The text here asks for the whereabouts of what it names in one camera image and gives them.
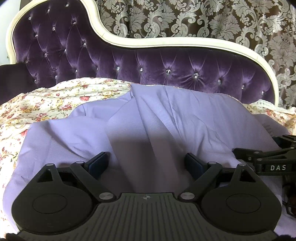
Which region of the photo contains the damask patterned curtain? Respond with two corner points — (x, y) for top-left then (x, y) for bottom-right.
(96, 0), (295, 108)

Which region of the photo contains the floral quilted bedspread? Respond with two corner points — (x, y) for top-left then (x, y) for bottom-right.
(1, 78), (295, 235)

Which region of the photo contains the lavender purple cloth garment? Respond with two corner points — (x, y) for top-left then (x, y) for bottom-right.
(2, 83), (296, 241)

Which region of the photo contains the purple tufted velvet headboard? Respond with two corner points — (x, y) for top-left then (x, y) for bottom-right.
(1, 1), (279, 105)

